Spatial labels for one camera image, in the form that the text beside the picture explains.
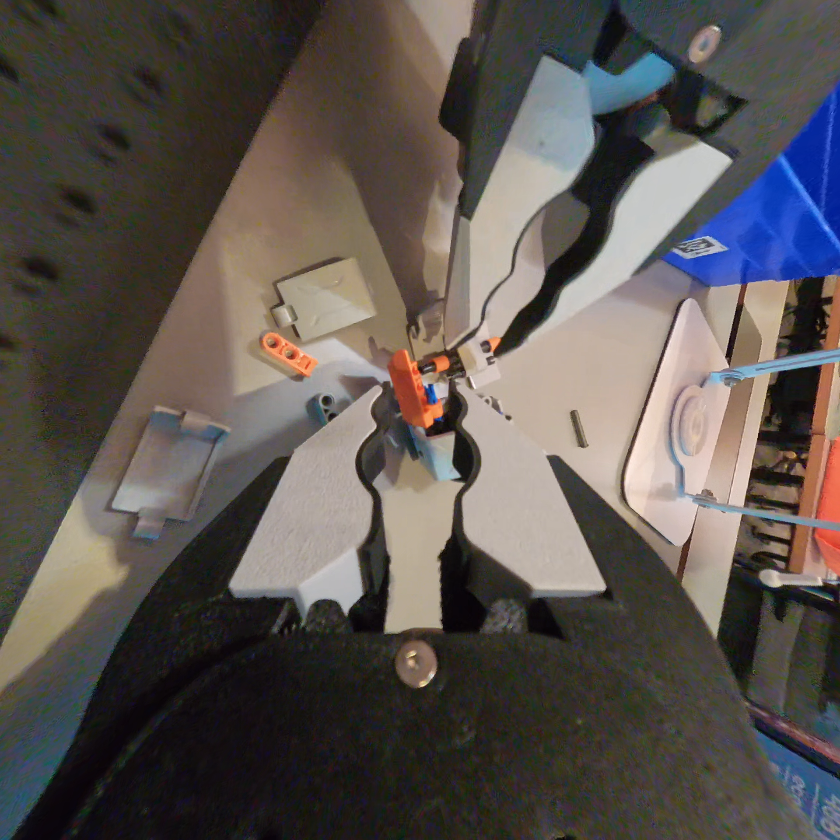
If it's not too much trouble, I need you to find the blue toy kit box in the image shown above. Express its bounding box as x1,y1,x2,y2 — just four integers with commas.
748,702,840,840

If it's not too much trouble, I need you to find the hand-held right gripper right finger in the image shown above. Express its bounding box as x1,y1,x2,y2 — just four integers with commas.
438,386,609,601

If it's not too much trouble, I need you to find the orange red fabric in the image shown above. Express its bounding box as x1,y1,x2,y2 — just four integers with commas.
812,436,840,553

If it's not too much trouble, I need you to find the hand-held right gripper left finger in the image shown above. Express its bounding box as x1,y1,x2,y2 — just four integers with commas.
228,384,388,613

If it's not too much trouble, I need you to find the light grey flat clip panel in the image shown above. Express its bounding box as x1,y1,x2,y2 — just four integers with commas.
110,405,232,541

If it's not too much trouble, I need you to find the blue storage bin with tag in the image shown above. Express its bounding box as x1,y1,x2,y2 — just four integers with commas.
661,84,840,287

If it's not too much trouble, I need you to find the grey ribbed hinged panel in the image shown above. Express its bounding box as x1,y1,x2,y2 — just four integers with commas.
272,256,378,343

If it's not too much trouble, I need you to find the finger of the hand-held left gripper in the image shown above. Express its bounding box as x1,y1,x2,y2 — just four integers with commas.
444,54,599,355
499,125,734,358

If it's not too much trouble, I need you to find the orange three-hole beam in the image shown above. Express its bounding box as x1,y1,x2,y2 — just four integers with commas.
259,331,319,379

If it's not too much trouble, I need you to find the grey motor assembly orange panel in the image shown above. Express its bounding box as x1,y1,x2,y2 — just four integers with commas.
386,348,468,484

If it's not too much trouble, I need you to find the white rounded base board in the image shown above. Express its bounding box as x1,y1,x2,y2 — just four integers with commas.
621,297,731,547

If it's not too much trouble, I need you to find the clear document stand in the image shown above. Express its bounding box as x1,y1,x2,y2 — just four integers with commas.
669,348,840,592

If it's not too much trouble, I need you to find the dark perforated panel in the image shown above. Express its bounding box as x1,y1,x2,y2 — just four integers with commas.
0,0,326,647

